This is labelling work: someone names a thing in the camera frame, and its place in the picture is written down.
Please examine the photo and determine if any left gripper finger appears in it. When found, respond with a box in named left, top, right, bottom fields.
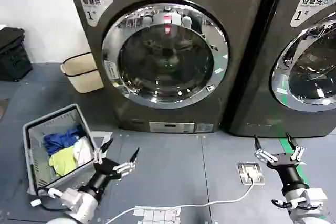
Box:
left=112, top=147, right=140, bottom=180
left=93, top=137, right=114, bottom=165

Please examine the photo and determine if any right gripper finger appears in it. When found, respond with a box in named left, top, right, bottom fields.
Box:
left=285, top=132, right=306, bottom=162
left=253, top=134, right=278, bottom=164

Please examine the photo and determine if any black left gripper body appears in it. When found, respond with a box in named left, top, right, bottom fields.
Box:
left=78, top=157, right=120, bottom=200

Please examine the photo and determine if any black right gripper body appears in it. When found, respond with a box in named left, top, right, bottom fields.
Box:
left=266, top=152, right=307, bottom=189

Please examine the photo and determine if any green floor tape strip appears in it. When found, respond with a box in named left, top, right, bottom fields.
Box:
left=278, top=136, right=312, bottom=186

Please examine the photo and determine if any white garment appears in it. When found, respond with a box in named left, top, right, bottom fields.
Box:
left=72, top=136, right=93, bottom=168

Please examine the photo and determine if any steel floor socket plate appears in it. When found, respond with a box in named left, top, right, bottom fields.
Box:
left=237, top=162, right=266, bottom=185

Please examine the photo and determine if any yellow garment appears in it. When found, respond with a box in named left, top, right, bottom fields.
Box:
left=48, top=146, right=79, bottom=178

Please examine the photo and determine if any blue garment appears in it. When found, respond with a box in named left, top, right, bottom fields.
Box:
left=43, top=126, right=86, bottom=156

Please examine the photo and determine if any grey plastic laundry basket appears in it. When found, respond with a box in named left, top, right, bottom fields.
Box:
left=22, top=103, right=102, bottom=196

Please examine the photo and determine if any round glass dryer door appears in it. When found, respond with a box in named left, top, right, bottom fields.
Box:
left=270, top=11, right=336, bottom=112
left=101, top=2, right=230, bottom=110

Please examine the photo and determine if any beige bin with black trim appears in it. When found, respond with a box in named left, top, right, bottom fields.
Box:
left=60, top=52, right=105, bottom=94

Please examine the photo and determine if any grey dryer with closed door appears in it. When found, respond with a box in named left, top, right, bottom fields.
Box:
left=64, top=0, right=274, bottom=133

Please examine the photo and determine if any black plastic crate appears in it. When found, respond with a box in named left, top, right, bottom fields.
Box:
left=0, top=42, right=34, bottom=82

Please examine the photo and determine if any black folded fabric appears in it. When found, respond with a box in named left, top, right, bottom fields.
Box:
left=0, top=26, right=26, bottom=52

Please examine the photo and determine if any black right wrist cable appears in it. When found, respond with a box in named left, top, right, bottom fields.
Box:
left=271, top=198, right=292, bottom=209

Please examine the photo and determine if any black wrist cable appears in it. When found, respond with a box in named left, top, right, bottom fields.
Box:
left=271, top=198, right=292, bottom=209
left=36, top=186, right=69, bottom=210

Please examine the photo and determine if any white power cable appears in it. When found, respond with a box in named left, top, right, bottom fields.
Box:
left=104, top=166, right=260, bottom=224

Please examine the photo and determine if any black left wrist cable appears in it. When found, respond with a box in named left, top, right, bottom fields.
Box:
left=36, top=186, right=69, bottom=210

